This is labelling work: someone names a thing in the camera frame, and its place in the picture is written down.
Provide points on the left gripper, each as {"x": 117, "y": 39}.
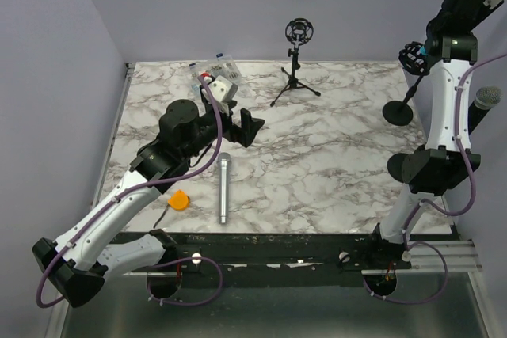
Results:
{"x": 249, "y": 126}

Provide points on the silver microphone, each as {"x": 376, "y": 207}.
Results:
{"x": 224, "y": 168}

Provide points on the black tripod microphone stand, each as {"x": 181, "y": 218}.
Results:
{"x": 298, "y": 32}

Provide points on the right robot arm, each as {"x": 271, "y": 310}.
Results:
{"x": 447, "y": 58}

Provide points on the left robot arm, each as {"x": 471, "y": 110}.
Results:
{"x": 77, "y": 263}

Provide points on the black mesh-head microphone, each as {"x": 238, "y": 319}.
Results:
{"x": 485, "y": 99}

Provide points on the clear plastic screw box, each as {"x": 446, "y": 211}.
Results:
{"x": 221, "y": 65}

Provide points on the orange tape measure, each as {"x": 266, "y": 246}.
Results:
{"x": 179, "y": 201}

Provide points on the black front rail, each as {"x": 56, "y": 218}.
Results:
{"x": 274, "y": 260}

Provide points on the round base shock-mount stand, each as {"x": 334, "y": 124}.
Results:
{"x": 399, "y": 113}

